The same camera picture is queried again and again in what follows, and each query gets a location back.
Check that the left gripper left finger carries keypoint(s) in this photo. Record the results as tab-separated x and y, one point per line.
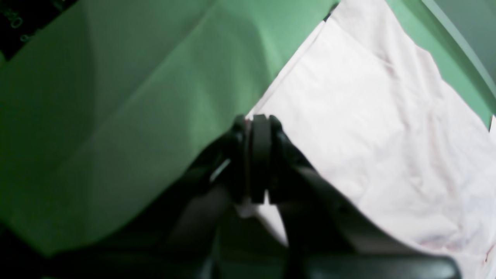
173	236

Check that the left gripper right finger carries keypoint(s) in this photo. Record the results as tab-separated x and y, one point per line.
328	237

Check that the pink t-shirt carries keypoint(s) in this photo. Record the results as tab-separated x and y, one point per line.
371	112

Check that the green table cloth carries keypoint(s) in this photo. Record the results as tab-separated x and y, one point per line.
111	103

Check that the beige plastic bin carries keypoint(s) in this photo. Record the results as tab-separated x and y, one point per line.
472	24

